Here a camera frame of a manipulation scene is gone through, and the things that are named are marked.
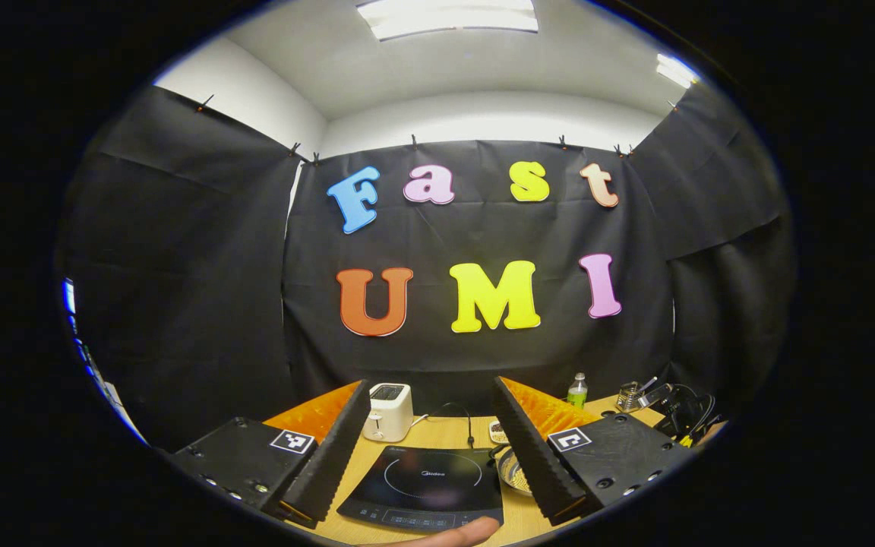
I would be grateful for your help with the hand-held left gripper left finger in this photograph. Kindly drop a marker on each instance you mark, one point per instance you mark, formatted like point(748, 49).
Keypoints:
point(331, 456)

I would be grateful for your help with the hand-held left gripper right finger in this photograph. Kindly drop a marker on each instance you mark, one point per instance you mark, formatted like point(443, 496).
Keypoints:
point(532, 460)

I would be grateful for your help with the stainless steel pot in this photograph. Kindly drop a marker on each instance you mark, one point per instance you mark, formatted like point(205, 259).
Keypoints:
point(515, 472)

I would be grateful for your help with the black induction cooktop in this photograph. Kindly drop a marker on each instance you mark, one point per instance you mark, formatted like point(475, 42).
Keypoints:
point(422, 486)

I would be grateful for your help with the metal spoon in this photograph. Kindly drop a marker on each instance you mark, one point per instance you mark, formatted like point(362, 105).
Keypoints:
point(649, 384)

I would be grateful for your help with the white divided dish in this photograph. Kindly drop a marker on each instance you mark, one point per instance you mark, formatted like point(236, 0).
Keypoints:
point(495, 433)

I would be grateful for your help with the white toaster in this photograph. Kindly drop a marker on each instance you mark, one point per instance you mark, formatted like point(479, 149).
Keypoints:
point(388, 414)

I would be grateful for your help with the green label bottle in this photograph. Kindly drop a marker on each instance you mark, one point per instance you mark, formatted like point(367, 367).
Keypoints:
point(577, 395)

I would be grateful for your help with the black backdrop cloth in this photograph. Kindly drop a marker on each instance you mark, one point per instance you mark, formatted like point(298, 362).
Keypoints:
point(483, 228)

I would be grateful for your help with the small ceiling light panel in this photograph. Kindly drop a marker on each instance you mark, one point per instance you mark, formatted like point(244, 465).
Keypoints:
point(674, 70)

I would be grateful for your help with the large ceiling light panel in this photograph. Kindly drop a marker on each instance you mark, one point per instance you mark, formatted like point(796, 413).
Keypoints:
point(445, 19)

